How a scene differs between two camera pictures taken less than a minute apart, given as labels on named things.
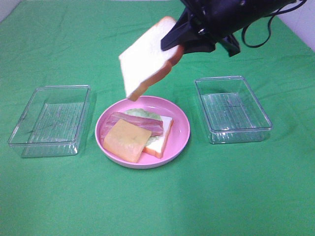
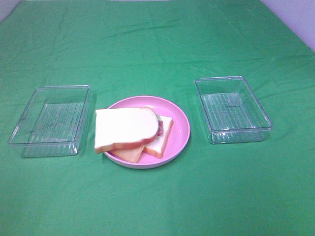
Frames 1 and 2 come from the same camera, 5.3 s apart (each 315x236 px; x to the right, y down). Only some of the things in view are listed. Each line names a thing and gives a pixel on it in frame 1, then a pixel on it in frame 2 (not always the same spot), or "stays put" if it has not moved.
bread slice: [156, 150] stays put
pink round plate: [177, 138] stays put
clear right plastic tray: [233, 113] stays put
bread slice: [144, 61] -> [131, 127]
